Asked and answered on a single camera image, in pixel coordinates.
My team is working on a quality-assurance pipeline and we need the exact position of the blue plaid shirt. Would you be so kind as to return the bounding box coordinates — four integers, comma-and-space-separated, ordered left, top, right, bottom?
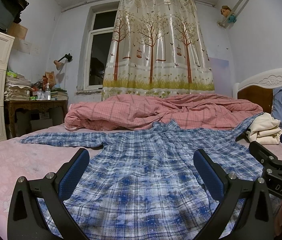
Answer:
21, 117, 262, 239

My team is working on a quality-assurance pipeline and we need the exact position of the folded cream garment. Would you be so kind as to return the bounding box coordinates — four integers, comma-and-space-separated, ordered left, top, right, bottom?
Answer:
246, 113, 282, 145

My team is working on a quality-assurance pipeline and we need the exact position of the white wooden headboard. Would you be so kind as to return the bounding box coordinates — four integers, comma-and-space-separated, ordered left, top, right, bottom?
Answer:
232, 68, 282, 113

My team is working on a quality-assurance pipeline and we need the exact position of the pink bed sheet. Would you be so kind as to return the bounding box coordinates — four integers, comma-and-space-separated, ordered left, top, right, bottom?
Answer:
0, 122, 282, 240

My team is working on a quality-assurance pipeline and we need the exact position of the dark wooden desk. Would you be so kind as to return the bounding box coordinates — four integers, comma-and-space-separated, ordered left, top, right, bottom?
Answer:
4, 100, 68, 139

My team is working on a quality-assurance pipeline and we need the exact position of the clear spray bottle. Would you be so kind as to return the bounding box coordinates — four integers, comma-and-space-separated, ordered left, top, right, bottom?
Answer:
45, 83, 51, 100

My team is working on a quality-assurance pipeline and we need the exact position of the stack of papers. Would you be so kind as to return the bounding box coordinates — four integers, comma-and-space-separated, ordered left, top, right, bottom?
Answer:
4, 76, 31, 101

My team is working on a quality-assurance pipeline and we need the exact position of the tree print curtain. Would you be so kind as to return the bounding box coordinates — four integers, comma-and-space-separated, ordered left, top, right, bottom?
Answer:
102, 0, 214, 99

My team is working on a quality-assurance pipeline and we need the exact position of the pink plaid duvet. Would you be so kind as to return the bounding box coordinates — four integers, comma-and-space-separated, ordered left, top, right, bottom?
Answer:
65, 94, 263, 131

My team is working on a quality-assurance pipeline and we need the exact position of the orange snack bag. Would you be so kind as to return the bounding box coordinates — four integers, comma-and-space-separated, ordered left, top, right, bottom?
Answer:
45, 71, 56, 88

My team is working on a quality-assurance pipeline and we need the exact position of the cardboard box on cabinet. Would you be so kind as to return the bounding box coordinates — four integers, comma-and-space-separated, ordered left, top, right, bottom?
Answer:
6, 22, 28, 40

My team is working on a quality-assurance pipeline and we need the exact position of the white framed window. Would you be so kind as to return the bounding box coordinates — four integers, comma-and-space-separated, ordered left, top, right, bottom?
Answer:
82, 2, 119, 90

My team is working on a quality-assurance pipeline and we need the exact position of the dark bag on cabinet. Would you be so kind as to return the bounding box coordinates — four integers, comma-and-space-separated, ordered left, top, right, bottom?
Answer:
0, 0, 29, 33

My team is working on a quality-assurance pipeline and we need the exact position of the plush toy on wall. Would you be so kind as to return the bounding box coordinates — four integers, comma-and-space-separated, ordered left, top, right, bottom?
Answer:
218, 5, 236, 28

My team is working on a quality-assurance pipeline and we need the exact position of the wall mounted desk lamp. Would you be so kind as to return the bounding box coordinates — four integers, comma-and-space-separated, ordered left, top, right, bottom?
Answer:
53, 53, 73, 71

